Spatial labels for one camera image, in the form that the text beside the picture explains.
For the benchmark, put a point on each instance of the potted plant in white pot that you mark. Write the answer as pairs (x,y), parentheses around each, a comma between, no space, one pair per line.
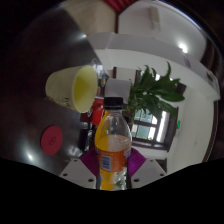
(150,95)

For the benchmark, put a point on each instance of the red carpeted staircase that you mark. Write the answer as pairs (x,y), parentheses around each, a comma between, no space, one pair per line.
(116,4)

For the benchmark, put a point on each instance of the green exit sign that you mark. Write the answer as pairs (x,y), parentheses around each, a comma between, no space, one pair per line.
(178,124)

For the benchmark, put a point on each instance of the pale yellow cup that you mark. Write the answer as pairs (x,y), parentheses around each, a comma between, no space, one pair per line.
(63,86)

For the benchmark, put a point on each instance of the white paper notice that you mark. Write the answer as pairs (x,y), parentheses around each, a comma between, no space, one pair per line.
(186,60)

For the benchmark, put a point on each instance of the white wall-mounted unit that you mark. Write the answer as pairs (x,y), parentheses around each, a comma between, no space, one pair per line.
(154,18)

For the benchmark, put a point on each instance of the flat round red coaster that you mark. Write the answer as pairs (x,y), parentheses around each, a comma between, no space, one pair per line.
(52,140)

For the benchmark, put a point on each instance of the red box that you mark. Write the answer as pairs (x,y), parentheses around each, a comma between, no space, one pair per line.
(97,111)

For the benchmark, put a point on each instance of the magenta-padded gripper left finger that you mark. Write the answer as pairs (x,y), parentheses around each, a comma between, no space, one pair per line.
(76,171)

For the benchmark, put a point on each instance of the dark wooden double door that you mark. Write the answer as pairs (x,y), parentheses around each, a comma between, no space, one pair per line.
(153,130)

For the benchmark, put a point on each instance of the clear bottle with orange label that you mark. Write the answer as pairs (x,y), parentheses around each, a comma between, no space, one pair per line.
(113,150)

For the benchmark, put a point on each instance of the glowing wall lamp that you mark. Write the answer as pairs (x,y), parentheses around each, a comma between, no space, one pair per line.
(182,48)

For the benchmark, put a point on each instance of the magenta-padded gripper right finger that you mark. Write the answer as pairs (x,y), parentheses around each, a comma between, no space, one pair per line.
(150,171)

